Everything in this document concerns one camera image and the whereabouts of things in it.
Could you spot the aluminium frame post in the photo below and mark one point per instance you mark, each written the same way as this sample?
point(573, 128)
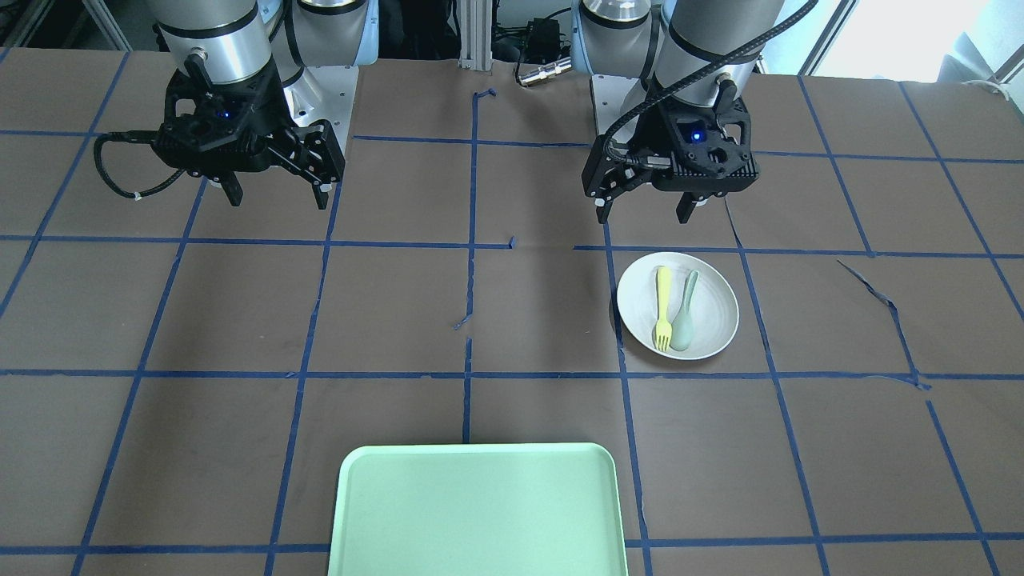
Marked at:
point(475, 22)

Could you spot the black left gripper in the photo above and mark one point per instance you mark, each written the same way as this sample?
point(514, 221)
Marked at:
point(645, 128)

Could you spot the robot left arm silver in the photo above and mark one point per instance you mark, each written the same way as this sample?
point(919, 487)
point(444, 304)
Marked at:
point(668, 78)

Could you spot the white round bowl plate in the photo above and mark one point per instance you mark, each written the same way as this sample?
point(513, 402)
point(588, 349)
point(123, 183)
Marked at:
point(714, 307)

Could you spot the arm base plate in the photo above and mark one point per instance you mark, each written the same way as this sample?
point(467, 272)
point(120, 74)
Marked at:
point(614, 96)
point(324, 93)

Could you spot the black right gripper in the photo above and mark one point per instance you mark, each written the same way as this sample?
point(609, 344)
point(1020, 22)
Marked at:
point(282, 114)

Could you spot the robot right arm silver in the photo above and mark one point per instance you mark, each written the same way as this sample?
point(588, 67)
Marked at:
point(236, 39)

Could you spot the light green serving tray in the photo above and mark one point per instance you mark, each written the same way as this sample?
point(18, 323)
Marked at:
point(520, 508)

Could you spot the black power adapter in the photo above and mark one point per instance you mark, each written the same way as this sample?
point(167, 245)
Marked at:
point(543, 42)

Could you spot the pale green plastic spoon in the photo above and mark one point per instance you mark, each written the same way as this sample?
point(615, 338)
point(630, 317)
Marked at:
point(683, 325)

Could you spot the silver cylindrical connector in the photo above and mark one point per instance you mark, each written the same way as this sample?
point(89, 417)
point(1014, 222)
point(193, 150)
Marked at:
point(544, 72)

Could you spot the yellow plastic fork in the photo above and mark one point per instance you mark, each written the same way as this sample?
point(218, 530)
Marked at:
point(663, 330)

